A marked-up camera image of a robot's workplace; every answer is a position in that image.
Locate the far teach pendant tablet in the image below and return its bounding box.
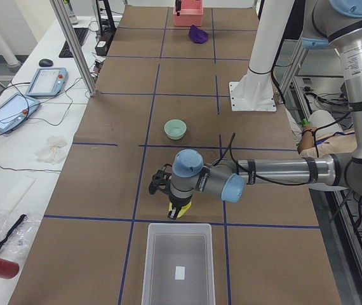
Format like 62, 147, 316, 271
25, 67, 68, 98

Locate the near teach pendant tablet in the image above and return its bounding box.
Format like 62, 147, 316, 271
0, 93, 40, 133

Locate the black power adapter box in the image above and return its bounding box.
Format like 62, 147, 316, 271
95, 41, 108, 57

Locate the purple cloth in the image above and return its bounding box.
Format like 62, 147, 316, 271
189, 25, 209, 44

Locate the seated person beige shirt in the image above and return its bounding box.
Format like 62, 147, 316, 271
295, 110, 357, 158

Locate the yellow plastic cup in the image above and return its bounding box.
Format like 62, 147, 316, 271
168, 201, 192, 220

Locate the black computer mouse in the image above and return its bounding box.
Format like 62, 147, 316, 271
38, 58, 53, 67

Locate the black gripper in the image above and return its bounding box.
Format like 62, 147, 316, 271
168, 194, 192, 219

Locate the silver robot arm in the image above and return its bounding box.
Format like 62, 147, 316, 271
166, 1, 362, 220

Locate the teach pendant tablet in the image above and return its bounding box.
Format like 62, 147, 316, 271
0, 93, 40, 133
25, 67, 68, 98

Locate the clear plastic bin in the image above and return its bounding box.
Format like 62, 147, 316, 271
141, 223, 216, 304

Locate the aluminium frame post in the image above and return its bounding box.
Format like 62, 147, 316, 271
50, 0, 96, 97

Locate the black strap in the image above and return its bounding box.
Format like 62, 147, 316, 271
0, 213, 28, 256

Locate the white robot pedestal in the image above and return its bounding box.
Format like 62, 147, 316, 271
229, 0, 295, 112

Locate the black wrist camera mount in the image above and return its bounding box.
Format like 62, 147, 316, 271
149, 163, 172, 195

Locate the green ceramic bowl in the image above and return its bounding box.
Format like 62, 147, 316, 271
164, 119, 187, 140

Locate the white foam strip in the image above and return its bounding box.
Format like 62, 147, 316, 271
0, 176, 36, 215

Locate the crumpled white tissue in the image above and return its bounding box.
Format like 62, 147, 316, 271
35, 136, 67, 165

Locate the green handled tool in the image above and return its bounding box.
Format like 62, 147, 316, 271
300, 118, 310, 126

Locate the pink plastic bin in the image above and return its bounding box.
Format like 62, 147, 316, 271
173, 0, 203, 27

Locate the black keyboard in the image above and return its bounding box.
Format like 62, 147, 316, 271
58, 27, 90, 58

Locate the clear plastic bag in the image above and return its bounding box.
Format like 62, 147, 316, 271
0, 213, 42, 257

